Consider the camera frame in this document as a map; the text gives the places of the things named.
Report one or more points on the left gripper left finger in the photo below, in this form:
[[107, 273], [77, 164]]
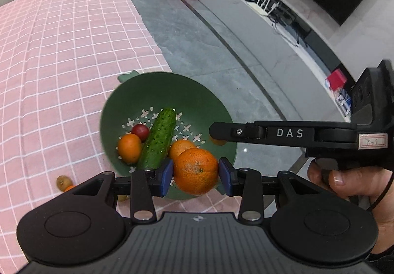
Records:
[[146, 184]]

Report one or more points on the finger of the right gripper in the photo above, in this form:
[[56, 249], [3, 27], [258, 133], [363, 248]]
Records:
[[232, 132]]

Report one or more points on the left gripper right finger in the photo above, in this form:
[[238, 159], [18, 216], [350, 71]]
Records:
[[247, 184]]

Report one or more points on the green cucumber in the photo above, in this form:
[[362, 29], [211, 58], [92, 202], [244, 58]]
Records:
[[158, 143]]

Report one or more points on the orange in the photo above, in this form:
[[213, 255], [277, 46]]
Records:
[[218, 142], [129, 148]]

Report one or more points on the large orange mandarin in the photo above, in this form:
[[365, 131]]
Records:
[[196, 171]]

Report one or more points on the small red tomato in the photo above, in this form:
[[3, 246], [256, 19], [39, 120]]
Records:
[[141, 131]]

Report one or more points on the brown kiwi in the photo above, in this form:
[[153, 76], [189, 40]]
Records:
[[64, 183], [122, 198]]

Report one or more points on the person right hand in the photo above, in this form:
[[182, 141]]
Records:
[[368, 182]]

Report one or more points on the red box on console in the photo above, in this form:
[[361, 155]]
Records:
[[336, 80]]

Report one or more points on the white TV console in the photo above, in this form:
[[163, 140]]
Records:
[[289, 65]]

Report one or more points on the green colander bowl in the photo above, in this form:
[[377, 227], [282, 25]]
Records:
[[172, 107]]

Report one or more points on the white wifi router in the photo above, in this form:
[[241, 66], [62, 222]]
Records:
[[264, 7]]

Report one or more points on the pink checked tablecloth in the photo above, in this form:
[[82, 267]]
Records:
[[60, 60]]

